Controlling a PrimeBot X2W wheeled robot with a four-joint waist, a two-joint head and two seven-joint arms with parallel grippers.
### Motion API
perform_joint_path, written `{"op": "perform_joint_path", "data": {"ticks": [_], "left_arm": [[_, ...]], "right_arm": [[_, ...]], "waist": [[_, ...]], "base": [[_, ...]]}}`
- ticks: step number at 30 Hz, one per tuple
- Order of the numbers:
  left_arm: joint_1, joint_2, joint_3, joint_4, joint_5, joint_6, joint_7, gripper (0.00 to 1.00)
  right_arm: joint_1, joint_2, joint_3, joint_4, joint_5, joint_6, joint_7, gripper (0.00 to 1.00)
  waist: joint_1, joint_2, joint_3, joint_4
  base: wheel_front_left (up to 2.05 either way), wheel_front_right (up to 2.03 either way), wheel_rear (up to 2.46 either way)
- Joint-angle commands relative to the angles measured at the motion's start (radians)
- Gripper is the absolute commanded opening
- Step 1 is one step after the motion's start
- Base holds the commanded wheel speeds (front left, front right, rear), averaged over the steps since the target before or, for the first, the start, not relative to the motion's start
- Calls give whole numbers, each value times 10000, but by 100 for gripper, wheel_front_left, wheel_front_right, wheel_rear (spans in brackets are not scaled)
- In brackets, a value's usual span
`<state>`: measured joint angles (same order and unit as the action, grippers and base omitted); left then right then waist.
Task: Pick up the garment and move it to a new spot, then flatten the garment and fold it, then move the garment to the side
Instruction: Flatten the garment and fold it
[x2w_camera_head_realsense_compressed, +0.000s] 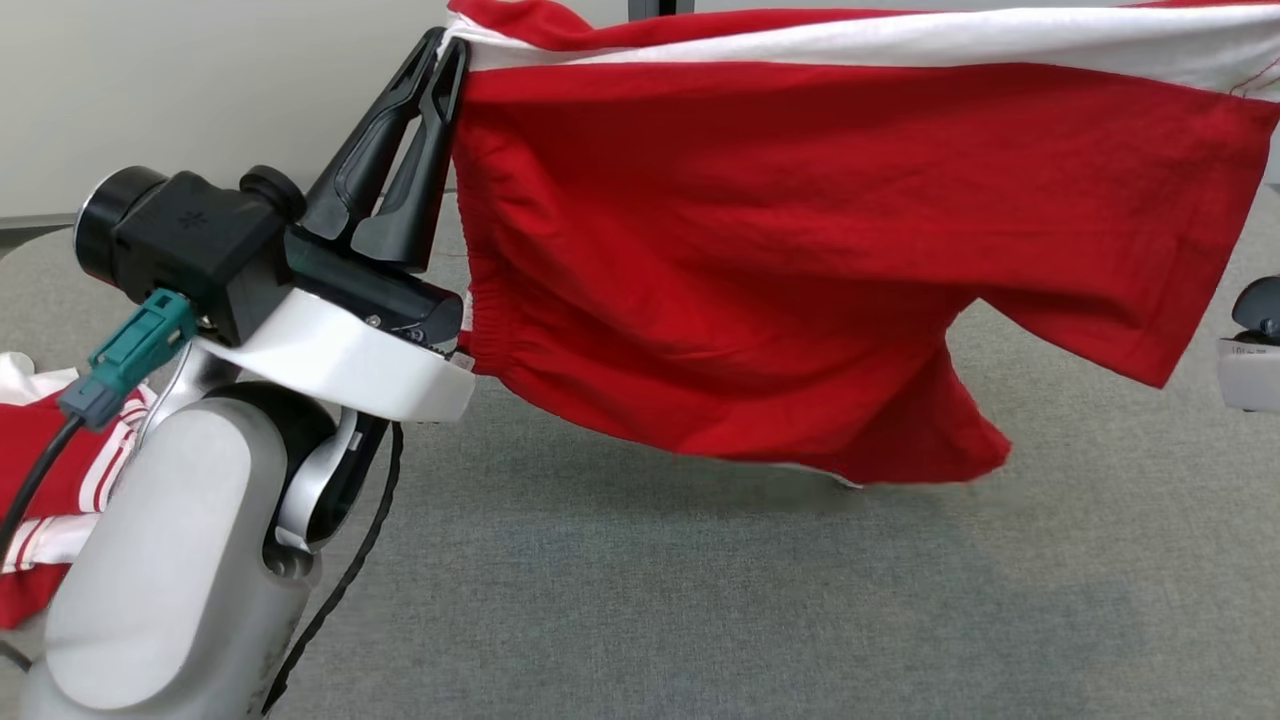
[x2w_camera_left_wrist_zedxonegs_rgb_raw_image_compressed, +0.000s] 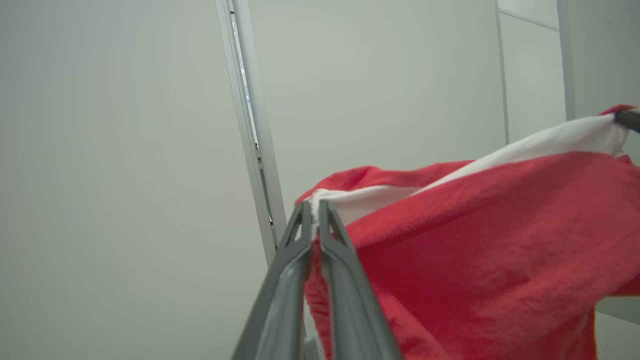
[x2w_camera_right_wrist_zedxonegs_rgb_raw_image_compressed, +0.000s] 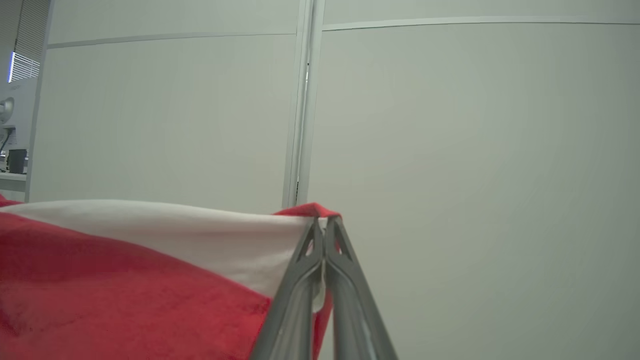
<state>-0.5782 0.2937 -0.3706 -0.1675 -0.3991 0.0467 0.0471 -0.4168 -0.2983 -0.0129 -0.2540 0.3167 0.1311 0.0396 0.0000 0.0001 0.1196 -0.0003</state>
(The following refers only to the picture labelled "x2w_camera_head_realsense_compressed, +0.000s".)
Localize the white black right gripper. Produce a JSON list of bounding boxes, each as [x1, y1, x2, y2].
[[1215, 275, 1280, 414]]

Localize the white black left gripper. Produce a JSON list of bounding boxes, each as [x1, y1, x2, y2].
[[195, 27, 477, 424]]

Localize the red shorts with white stripe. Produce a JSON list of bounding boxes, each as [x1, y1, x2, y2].
[[444, 0, 1280, 489]]

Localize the red white striped garment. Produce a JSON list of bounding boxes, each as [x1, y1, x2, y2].
[[0, 351, 158, 632]]

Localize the teal plug black cable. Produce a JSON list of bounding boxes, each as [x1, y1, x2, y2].
[[0, 289, 200, 571]]

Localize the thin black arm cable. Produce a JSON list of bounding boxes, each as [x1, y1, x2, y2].
[[261, 420, 406, 714]]

